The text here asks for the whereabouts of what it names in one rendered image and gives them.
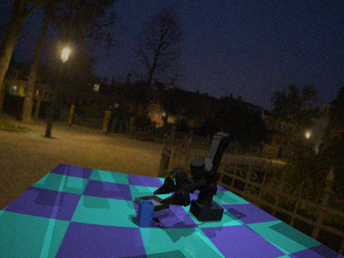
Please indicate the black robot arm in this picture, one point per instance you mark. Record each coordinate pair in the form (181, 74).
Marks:
(204, 171)

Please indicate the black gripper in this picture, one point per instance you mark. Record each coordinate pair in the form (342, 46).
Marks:
(181, 196)

